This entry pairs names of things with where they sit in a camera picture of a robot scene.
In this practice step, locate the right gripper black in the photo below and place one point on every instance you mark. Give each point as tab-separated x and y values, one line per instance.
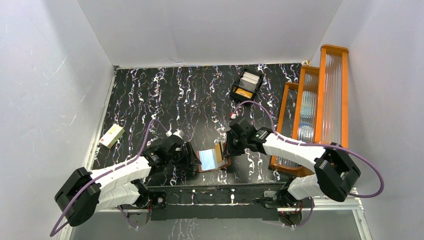
229	150

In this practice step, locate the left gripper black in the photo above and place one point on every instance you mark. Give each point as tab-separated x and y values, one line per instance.
189	154

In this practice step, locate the gold card black stripe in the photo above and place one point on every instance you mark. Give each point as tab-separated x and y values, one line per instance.
218	148

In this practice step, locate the brown leather card holder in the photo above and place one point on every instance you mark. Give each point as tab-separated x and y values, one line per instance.
208	161

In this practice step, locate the gold VIP card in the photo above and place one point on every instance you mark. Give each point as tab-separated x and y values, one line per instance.
244	93

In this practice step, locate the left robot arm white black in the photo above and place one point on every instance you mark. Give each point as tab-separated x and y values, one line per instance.
87	192

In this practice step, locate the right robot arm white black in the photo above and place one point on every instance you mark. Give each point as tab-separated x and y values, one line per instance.
334	173

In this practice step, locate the black plastic card box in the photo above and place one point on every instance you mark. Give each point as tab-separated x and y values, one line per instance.
246	86

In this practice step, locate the stack of cards in box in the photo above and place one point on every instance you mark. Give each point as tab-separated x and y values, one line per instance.
248	79

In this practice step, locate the small white green box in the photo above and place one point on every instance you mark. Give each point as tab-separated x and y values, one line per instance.
112	136

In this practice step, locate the orange wooden tiered rack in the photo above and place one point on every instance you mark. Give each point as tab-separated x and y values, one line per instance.
316	108

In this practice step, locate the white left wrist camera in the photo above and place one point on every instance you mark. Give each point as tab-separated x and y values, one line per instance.
178	133

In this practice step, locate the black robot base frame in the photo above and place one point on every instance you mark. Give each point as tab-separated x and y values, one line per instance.
266	201

